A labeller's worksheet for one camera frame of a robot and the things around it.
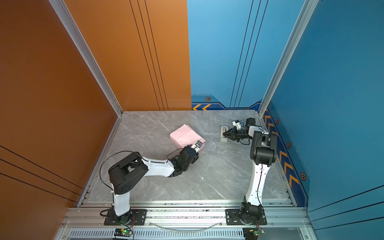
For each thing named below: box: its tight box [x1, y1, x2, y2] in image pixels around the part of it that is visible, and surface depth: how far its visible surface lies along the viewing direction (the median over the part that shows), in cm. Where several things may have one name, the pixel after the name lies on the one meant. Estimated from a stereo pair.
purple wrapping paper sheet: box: [169, 124, 207, 151], surface depth 98 cm
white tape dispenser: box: [220, 126, 229, 143], surface depth 104 cm
